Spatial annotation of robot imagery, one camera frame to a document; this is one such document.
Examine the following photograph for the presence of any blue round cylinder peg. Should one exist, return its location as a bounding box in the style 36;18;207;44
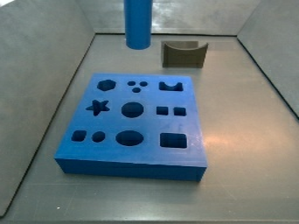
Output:
124;0;153;50

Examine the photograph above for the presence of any blue shape sorting block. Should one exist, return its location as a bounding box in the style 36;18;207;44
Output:
54;73;208;181

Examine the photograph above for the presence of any dark grey curved cradle block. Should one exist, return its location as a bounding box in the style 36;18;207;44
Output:
161;41;209;68

